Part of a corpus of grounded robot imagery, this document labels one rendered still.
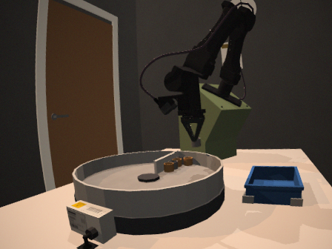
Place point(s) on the blue open box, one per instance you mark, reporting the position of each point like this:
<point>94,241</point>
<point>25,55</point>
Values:
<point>273,185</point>

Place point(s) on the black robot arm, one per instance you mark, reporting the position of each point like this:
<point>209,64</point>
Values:
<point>234,23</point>

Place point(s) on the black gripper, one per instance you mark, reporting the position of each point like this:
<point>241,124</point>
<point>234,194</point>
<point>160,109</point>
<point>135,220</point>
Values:
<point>194,116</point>

